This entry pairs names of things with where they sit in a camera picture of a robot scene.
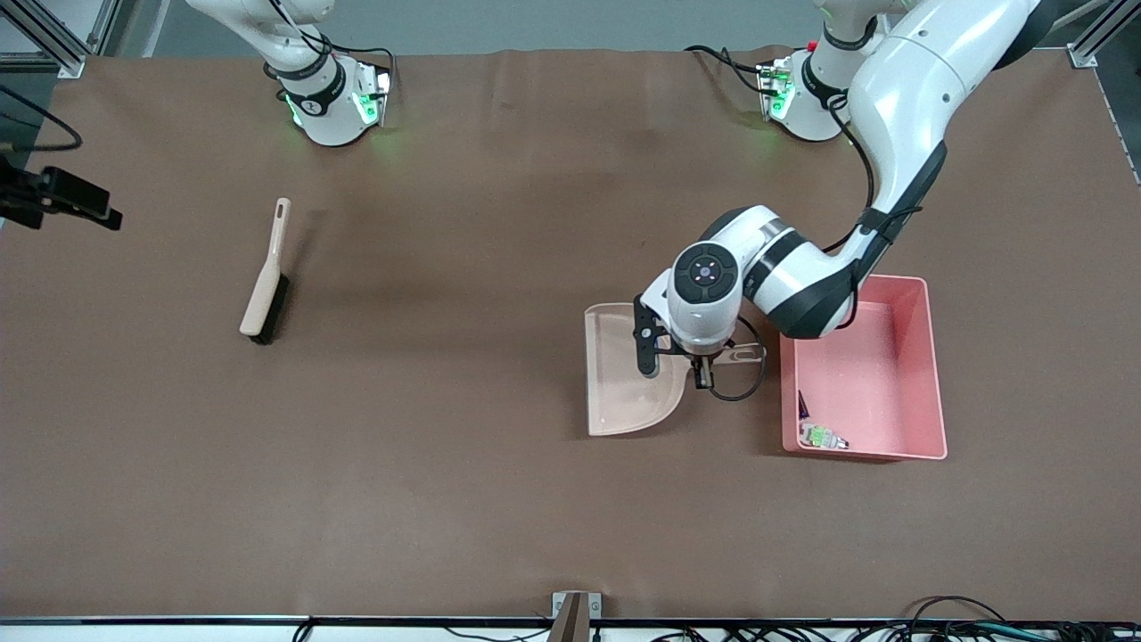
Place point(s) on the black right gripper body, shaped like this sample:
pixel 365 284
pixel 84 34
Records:
pixel 25 194

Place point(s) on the beige plastic dustpan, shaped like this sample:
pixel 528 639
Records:
pixel 624 392

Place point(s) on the dark brown cylindrical capacitor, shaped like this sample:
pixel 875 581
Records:
pixel 804 408

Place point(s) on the white green push button switch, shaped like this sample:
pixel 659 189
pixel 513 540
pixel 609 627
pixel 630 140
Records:
pixel 820 436

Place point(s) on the beige brush with black bristles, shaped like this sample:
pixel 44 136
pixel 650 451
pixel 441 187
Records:
pixel 263 299

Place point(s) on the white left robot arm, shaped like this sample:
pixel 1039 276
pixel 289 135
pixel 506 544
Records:
pixel 909 98

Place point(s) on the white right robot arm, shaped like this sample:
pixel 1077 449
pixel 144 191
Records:
pixel 325 107

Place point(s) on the pink plastic bin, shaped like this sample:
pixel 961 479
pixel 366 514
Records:
pixel 882 383

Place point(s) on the brown table mat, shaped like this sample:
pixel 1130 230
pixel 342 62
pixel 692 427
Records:
pixel 357 499

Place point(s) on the aluminium frame profile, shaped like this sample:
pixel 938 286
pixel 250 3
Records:
pixel 1083 55
pixel 53 49

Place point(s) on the metal bracket with post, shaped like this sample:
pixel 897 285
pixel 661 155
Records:
pixel 570 615

